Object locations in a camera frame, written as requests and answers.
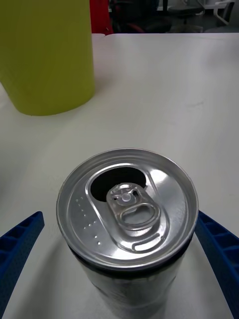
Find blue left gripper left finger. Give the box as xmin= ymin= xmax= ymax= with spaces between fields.
xmin=0 ymin=211 xmax=45 ymax=319

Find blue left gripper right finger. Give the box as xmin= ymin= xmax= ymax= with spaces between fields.
xmin=195 ymin=210 xmax=239 ymax=319

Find silver drink can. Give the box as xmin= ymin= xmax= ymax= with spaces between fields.
xmin=56 ymin=148 xmax=200 ymax=319

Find yellow-green plastic bin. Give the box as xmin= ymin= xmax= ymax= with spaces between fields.
xmin=0 ymin=0 xmax=96 ymax=117

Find white office chair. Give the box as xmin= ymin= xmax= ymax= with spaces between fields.
xmin=214 ymin=0 xmax=236 ymax=25

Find black office chair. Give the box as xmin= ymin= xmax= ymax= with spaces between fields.
xmin=163 ymin=0 xmax=206 ymax=33

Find red panel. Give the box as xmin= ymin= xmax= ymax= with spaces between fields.
xmin=89 ymin=0 xmax=115 ymax=35

